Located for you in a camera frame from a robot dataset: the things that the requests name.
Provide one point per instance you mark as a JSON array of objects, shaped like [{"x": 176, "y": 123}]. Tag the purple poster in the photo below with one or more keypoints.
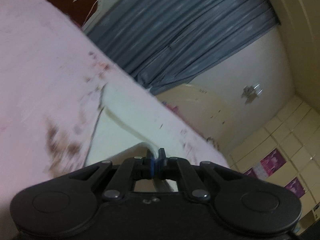
[
  {"x": 273, "y": 162},
  {"x": 296, "y": 187}
]

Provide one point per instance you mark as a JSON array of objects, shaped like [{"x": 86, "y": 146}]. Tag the pink floral bed sheet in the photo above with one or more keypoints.
[{"x": 52, "y": 78}]

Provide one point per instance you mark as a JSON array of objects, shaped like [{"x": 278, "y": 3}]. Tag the purple poster lower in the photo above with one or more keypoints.
[{"x": 296, "y": 187}]

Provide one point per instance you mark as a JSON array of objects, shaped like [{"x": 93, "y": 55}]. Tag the cream round headboard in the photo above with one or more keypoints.
[{"x": 204, "y": 111}]

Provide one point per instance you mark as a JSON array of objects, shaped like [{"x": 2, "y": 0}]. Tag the purple poster upper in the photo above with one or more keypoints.
[{"x": 273, "y": 162}]

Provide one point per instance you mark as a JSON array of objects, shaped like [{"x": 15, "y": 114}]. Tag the blue grey window curtain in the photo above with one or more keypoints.
[{"x": 165, "y": 43}]

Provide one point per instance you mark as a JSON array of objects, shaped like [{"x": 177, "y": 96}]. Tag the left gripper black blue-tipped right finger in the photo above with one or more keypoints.
[{"x": 183, "y": 173}]

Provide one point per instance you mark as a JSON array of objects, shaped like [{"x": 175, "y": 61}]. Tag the cream panelled wardrobe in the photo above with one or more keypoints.
[{"x": 294, "y": 131}]

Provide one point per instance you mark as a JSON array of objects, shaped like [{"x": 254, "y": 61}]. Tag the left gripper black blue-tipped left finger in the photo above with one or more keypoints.
[{"x": 129, "y": 172}]

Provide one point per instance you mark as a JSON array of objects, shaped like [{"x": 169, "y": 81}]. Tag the pale green knitted sweater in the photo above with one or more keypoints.
[{"x": 130, "y": 126}]

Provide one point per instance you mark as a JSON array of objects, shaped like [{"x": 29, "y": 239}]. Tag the wall lamp with glass shades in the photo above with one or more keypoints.
[{"x": 251, "y": 92}]

